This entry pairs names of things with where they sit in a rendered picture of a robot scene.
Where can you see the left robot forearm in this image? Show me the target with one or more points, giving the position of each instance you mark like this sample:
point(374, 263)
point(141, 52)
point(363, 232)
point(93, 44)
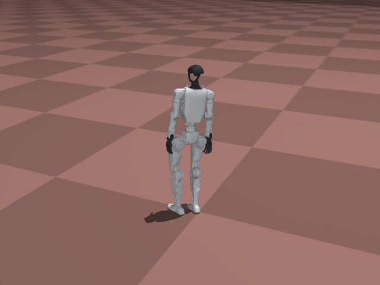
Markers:
point(172, 125)

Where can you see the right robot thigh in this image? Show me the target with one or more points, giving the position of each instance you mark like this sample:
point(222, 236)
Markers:
point(196, 152)

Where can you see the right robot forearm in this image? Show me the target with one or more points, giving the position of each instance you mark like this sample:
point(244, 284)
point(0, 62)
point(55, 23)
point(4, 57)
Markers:
point(208, 127)

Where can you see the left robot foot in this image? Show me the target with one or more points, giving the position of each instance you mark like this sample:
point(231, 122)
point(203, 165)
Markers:
point(179, 210)

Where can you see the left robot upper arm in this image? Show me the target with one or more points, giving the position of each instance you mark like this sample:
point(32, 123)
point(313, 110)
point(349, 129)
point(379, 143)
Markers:
point(177, 95)

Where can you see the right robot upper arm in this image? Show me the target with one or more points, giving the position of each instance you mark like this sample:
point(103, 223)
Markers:
point(209, 105)

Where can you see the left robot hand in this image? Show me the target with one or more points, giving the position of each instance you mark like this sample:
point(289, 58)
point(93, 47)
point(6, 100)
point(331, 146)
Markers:
point(169, 144)

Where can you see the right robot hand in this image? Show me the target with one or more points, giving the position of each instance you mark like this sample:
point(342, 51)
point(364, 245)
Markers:
point(208, 145)

